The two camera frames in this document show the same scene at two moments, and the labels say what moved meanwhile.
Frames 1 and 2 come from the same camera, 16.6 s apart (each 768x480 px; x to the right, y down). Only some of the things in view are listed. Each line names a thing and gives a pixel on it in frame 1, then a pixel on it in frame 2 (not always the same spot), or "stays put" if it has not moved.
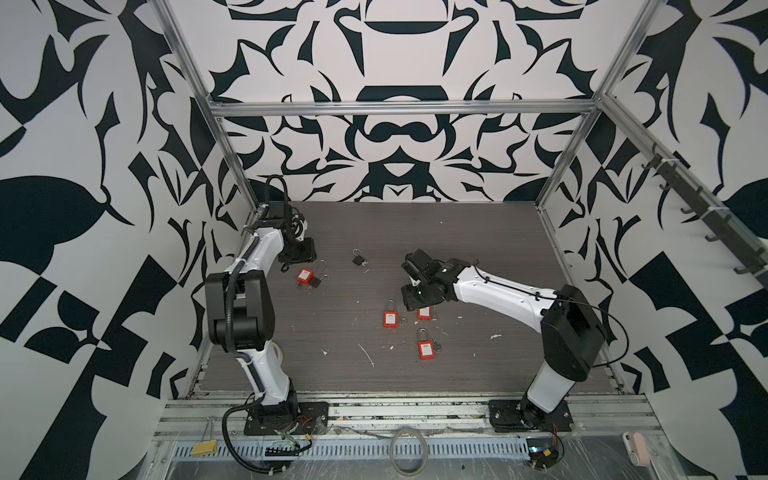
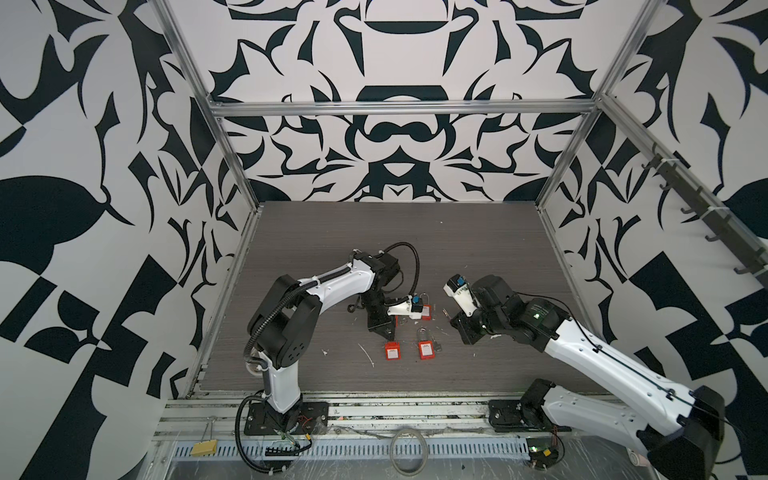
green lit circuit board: (542, 452) stays put
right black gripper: (410, 302) to (461, 321)
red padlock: (305, 276) to (393, 351)
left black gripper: (309, 255) to (384, 328)
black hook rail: (752, 255) stays put
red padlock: (425, 314) stays put
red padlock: (426, 348) stays put
